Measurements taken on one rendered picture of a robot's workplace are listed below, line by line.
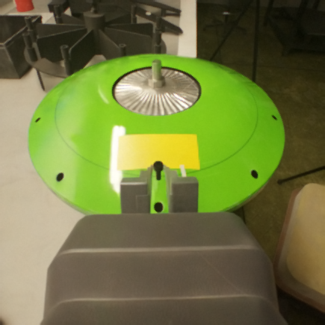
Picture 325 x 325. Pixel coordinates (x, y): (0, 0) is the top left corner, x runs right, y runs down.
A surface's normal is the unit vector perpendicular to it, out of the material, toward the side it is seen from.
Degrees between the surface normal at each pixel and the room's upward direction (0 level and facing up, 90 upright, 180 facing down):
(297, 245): 0
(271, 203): 0
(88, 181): 24
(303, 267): 0
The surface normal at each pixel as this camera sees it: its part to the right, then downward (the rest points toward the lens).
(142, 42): -0.33, 0.69
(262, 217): 0.01, -0.65
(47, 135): -0.35, -0.45
